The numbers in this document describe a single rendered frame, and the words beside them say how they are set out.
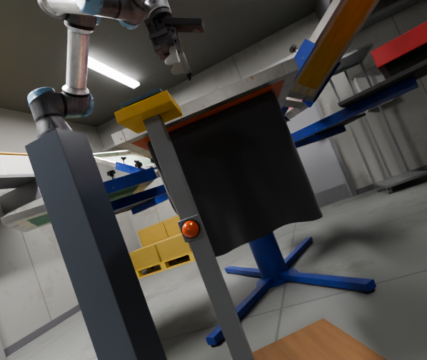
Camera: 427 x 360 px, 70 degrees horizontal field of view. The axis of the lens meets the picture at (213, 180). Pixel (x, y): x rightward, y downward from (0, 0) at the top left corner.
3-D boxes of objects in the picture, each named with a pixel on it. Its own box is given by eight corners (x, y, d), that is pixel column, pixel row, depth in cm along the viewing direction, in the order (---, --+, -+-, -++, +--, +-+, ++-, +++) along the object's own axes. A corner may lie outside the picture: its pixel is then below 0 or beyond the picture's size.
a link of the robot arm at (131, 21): (103, 6, 102) (117, -19, 94) (132, 13, 110) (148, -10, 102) (111, 28, 101) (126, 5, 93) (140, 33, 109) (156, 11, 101)
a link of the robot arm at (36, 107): (31, 126, 137) (21, 98, 138) (62, 123, 146) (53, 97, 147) (38, 113, 128) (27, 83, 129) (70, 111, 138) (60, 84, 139)
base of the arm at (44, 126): (29, 144, 131) (22, 123, 132) (56, 147, 145) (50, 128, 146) (56, 130, 127) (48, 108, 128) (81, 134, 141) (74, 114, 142)
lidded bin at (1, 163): (19, 185, 365) (13, 166, 367) (42, 173, 355) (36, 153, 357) (-19, 188, 322) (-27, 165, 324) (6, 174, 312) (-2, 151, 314)
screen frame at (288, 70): (299, 69, 88) (294, 57, 88) (115, 146, 93) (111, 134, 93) (273, 126, 166) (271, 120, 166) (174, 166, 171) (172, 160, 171)
